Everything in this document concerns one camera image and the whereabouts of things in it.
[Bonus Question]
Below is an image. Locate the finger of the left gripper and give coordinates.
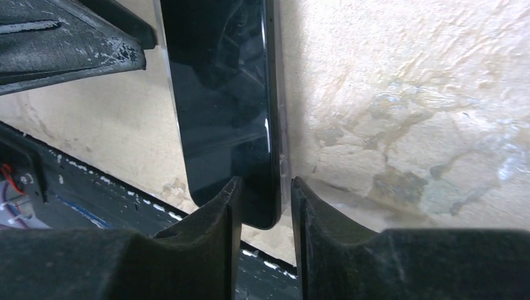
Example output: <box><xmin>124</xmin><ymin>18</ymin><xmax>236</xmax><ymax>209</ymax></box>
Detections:
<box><xmin>1</xmin><ymin>0</ymin><xmax>157</xmax><ymax>95</ymax></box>

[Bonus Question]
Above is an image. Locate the black phone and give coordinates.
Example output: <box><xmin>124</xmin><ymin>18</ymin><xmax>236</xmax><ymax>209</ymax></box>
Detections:
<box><xmin>159</xmin><ymin>0</ymin><xmax>283</xmax><ymax>231</ymax></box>

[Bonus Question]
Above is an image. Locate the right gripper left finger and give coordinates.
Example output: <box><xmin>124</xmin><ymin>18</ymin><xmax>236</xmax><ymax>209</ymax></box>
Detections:
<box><xmin>1</xmin><ymin>177</ymin><xmax>243</xmax><ymax>299</ymax></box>

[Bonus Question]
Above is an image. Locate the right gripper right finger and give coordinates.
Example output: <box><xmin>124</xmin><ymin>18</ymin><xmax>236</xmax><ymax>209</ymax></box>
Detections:
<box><xmin>291</xmin><ymin>177</ymin><xmax>529</xmax><ymax>299</ymax></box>

